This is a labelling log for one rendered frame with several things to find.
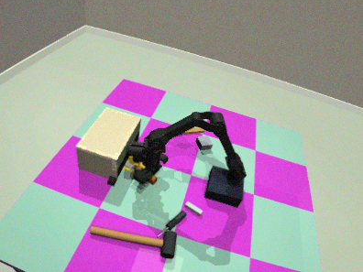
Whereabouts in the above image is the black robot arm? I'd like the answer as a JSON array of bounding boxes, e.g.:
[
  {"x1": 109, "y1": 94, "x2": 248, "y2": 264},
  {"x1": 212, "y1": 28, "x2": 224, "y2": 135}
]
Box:
[{"x1": 129, "y1": 111, "x2": 247, "y2": 187}]

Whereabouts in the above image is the brown cylinder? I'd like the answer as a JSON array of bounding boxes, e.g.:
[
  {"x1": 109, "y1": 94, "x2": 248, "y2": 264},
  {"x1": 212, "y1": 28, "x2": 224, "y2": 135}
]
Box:
[{"x1": 125, "y1": 161, "x2": 157, "y2": 185}]

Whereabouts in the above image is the beige low cabinet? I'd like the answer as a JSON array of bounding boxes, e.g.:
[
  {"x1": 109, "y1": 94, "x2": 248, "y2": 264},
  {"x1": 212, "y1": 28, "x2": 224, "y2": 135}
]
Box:
[{"x1": 76, "y1": 107, "x2": 145, "y2": 186}]

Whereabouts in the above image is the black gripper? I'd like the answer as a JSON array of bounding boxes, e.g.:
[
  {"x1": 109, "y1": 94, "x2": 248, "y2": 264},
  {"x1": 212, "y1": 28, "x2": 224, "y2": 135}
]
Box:
[{"x1": 133, "y1": 153, "x2": 168, "y2": 184}]

